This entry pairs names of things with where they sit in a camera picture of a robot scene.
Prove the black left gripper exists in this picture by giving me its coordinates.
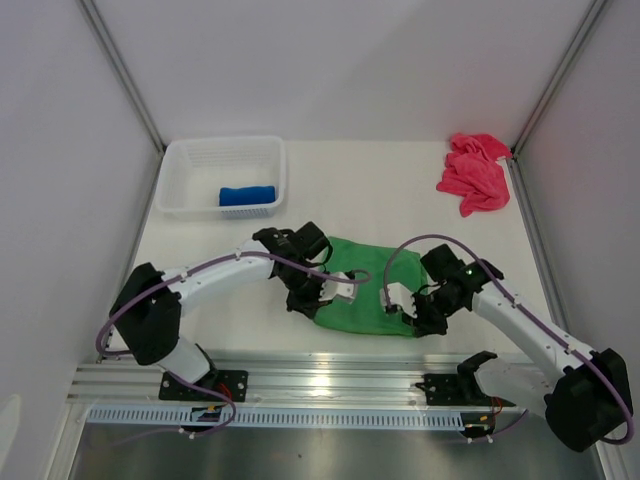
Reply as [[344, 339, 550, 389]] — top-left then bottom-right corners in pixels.
[[278, 264, 333, 318]]

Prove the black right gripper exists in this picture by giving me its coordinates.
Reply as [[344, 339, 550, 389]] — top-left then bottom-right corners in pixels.
[[401, 288, 463, 338]]

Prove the green towel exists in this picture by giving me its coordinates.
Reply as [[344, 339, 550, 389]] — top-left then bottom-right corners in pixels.
[[313, 237, 414, 338]]

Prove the blue towel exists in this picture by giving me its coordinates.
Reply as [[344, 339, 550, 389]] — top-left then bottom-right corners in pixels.
[[218, 185, 276, 207]]

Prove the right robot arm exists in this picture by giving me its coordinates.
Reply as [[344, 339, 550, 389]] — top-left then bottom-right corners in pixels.
[[413, 245, 634, 452]]

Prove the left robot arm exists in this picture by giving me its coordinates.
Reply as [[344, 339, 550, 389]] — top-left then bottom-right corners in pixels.
[[109, 222, 333, 400]]

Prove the pink towel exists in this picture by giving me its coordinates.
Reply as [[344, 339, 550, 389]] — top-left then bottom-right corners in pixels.
[[436, 133, 511, 218]]

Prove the white plastic basket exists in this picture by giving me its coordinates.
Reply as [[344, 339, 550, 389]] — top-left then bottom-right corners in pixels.
[[154, 136, 287, 220]]

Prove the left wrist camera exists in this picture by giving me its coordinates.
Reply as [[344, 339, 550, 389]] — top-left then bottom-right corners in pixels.
[[319, 272, 358, 304]]

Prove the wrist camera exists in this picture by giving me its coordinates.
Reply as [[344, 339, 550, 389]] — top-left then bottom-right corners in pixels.
[[319, 272, 358, 304], [380, 282, 416, 318]]

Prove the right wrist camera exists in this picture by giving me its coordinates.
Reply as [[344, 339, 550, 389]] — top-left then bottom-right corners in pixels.
[[380, 282, 416, 318]]

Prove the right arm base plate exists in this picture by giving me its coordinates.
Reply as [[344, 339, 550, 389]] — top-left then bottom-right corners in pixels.
[[414, 373, 513, 407]]

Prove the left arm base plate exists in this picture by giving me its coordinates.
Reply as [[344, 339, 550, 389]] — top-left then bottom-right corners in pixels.
[[158, 370, 249, 403]]

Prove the aluminium frame rail right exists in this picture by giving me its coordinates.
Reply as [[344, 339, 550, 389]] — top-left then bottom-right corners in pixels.
[[507, 159, 569, 328]]

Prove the slotted cable duct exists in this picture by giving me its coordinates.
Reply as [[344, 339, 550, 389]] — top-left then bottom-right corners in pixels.
[[86, 405, 464, 431]]

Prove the aluminium front rail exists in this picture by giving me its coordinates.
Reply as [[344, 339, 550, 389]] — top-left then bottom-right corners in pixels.
[[66, 352, 470, 410]]

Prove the aluminium frame post right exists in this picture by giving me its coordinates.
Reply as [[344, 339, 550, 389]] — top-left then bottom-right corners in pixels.
[[511, 0, 613, 159]]

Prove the aluminium frame post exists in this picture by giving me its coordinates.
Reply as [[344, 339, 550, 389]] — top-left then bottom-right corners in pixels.
[[76, 0, 166, 155], [511, 0, 613, 159]]

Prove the aluminium frame post left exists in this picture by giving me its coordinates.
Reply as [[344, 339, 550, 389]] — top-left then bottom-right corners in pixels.
[[76, 0, 166, 155]]

